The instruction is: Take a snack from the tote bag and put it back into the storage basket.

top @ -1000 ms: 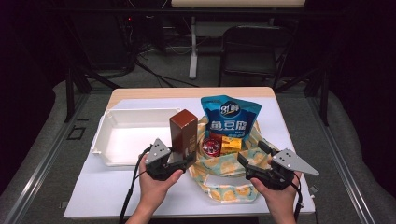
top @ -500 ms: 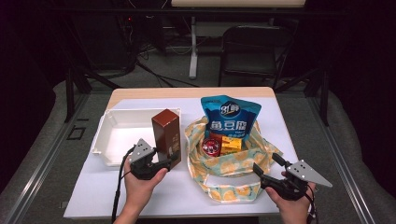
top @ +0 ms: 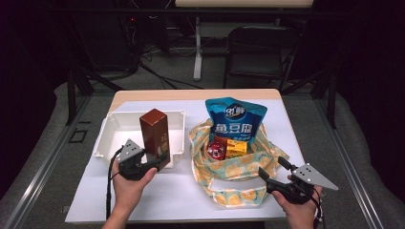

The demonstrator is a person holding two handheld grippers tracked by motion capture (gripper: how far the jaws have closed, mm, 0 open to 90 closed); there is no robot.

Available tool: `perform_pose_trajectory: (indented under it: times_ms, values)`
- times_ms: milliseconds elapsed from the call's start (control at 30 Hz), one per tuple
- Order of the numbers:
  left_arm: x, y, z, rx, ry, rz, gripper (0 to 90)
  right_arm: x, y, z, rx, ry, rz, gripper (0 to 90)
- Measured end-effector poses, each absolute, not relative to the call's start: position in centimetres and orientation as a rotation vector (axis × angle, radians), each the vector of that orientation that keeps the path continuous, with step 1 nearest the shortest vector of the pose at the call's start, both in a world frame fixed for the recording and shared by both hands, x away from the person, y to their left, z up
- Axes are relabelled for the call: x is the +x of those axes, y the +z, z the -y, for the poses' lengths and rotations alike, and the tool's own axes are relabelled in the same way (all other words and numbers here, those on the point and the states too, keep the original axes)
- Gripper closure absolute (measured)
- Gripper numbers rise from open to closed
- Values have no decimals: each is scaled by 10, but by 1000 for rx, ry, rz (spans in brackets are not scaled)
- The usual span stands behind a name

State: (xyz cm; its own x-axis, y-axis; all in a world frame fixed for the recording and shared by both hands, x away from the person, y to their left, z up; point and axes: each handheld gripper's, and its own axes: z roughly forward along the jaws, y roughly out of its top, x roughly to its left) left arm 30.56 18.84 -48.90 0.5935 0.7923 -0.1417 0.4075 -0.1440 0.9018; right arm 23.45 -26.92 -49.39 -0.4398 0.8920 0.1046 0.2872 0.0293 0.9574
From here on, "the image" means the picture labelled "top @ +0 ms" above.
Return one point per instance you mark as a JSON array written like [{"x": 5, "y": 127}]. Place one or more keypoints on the white table sheet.
[{"x": 172, "y": 194}]

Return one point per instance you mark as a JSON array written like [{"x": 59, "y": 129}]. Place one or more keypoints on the blue snack pouch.
[{"x": 235, "y": 124}]

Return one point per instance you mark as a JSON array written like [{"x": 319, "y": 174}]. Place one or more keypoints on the black metal stand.
[
  {"x": 71, "y": 95},
  {"x": 331, "y": 101}
]

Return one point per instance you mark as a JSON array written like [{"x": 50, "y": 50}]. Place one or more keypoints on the white table leg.
[{"x": 198, "y": 57}]

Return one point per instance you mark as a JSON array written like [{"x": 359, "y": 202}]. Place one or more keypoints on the black folding chair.
[{"x": 254, "y": 63}]

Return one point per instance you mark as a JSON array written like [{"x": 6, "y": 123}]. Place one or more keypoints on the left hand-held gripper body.
[{"x": 130, "y": 152}]

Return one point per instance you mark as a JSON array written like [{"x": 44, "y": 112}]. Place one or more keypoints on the person's right hand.
[{"x": 301, "y": 216}]

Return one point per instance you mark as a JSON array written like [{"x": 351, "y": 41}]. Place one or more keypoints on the person's left hand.
[{"x": 130, "y": 191}]

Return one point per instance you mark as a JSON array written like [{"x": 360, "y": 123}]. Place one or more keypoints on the red can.
[{"x": 216, "y": 150}]

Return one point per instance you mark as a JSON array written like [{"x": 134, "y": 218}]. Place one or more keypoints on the aluminium rail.
[
  {"x": 47, "y": 165},
  {"x": 350, "y": 165}
]

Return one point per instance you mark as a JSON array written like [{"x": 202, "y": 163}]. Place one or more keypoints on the white plastic box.
[{"x": 122, "y": 127}]

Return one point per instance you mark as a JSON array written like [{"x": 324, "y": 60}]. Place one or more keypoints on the yellow drink carton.
[{"x": 237, "y": 149}]

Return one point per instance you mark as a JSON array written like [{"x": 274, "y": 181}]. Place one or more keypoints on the tall brown carton box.
[{"x": 154, "y": 130}]

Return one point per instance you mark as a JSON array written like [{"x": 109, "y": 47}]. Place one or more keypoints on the orange-print cloth shopping bag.
[{"x": 235, "y": 171}]

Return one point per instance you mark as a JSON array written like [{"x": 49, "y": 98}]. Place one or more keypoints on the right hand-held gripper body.
[{"x": 310, "y": 176}]

